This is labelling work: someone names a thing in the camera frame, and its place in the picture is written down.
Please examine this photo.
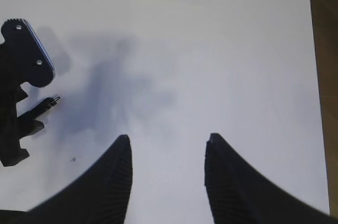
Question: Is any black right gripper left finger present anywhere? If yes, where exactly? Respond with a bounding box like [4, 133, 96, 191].
[1, 135, 132, 223]

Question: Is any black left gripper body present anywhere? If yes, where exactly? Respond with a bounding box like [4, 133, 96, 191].
[1, 78, 44, 167]

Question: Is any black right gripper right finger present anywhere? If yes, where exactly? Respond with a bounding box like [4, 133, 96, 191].
[204, 133, 337, 223]

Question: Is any black gel pen front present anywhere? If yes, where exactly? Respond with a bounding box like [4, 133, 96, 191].
[18, 96, 61, 121]

